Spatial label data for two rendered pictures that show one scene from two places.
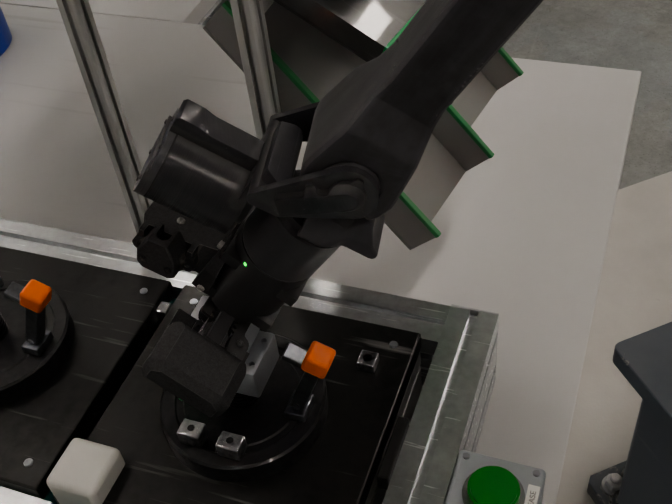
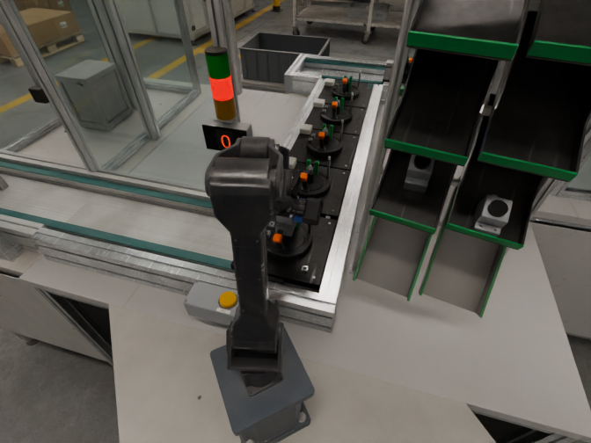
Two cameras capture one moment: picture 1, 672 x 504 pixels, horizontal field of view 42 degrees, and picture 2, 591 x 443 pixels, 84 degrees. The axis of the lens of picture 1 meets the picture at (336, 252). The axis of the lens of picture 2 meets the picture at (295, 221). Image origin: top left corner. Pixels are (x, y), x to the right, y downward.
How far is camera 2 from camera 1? 0.64 m
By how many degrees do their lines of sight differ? 55
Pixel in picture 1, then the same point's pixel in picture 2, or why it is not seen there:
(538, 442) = (302, 346)
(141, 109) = not seen: hidden behind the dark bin
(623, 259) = (411, 396)
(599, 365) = (342, 375)
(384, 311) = (333, 277)
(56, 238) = (356, 188)
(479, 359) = (310, 306)
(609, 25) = not seen: outside the picture
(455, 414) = (287, 297)
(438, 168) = (398, 282)
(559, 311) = (370, 361)
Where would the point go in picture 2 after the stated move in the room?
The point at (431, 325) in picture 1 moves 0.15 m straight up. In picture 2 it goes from (326, 291) to (331, 252)
